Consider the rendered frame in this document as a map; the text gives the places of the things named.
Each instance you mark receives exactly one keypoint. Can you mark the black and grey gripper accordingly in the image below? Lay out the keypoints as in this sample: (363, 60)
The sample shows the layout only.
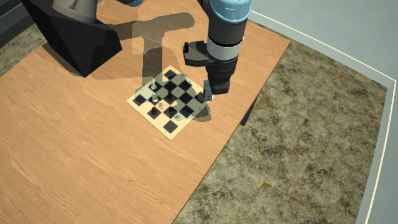
(222, 59)

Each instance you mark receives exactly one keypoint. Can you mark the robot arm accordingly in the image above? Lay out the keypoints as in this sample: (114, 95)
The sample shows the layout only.
(227, 18)

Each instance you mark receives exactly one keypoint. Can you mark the cream and black chessboard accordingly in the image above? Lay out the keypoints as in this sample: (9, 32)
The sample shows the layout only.
(188, 103)

